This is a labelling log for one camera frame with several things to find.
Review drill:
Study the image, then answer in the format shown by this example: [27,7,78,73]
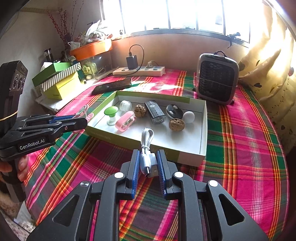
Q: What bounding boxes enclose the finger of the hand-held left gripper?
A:
[14,118,88,141]
[14,114,78,129]

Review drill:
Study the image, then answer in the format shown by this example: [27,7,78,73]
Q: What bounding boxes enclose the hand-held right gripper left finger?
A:
[26,149,141,241]

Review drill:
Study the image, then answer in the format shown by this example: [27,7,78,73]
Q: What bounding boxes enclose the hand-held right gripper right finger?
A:
[157,149,270,241]

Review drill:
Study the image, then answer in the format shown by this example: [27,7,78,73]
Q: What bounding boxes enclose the white USB cable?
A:
[140,128,160,179]

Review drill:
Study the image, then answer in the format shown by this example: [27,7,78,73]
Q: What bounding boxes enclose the small pink plastic clip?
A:
[73,105,94,133]

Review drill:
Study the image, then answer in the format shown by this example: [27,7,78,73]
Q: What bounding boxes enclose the shallow green and white box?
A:
[85,91,208,167]

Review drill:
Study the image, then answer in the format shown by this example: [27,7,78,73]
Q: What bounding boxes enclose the green mushroom-shaped stopper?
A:
[104,107,119,126]

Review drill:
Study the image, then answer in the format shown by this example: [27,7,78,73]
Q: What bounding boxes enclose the pink sealing clip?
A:
[115,111,136,132]

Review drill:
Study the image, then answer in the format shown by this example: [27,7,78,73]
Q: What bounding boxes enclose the brown wrinkled walnut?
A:
[134,104,147,118]
[169,118,186,132]

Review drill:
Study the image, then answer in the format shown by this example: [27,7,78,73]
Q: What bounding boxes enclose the translucent white bulb cap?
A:
[120,100,132,113]

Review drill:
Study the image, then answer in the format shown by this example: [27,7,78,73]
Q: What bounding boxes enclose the black bike light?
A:
[144,100,166,125]

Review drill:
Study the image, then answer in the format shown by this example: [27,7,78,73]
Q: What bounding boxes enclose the white round ball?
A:
[183,111,195,124]

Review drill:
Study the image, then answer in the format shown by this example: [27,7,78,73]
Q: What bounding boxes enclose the round black device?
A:
[166,104,184,118]

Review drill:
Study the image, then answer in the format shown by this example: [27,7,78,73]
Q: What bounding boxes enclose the person's left hand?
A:
[0,155,29,183]

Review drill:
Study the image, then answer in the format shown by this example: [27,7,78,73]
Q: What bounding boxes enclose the white board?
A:
[35,94,77,112]

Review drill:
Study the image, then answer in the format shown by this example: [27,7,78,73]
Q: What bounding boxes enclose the green cardboard box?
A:
[32,62,71,87]

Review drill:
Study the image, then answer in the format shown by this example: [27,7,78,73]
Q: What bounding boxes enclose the striped cardboard box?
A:
[41,63,82,92]

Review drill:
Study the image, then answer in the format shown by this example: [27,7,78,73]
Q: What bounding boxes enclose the black smartphone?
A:
[92,78,132,95]

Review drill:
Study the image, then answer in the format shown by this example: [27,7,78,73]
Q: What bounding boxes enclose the small green packet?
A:
[81,64,97,77]

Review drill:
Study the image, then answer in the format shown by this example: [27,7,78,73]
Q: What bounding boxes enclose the orange tray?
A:
[69,39,113,62]

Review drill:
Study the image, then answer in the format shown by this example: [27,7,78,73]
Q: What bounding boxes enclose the dried red branches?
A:
[47,5,80,50]

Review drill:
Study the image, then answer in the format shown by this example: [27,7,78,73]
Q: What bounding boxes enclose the white power strip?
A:
[112,65,166,77]

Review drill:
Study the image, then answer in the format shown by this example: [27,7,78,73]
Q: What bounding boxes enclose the black charger adapter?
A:
[126,55,138,70]

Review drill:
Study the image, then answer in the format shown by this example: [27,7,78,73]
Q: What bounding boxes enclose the pile of paper clutter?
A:
[74,20,112,45]

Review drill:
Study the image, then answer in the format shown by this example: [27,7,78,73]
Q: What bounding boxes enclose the grey desktop fan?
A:
[195,50,240,106]

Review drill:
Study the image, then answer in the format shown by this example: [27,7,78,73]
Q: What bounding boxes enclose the cream heart-print pillow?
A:
[239,49,282,93]

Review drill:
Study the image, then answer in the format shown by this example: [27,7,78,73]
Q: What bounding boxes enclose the barred window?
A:
[102,0,251,43]

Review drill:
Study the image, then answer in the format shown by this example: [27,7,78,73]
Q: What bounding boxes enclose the black window latch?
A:
[228,32,241,48]

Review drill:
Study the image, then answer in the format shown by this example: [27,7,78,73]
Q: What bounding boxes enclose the cream heart-print curtain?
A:
[238,0,296,153]

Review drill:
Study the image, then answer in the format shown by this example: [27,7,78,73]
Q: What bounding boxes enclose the black charger cable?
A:
[129,44,145,70]

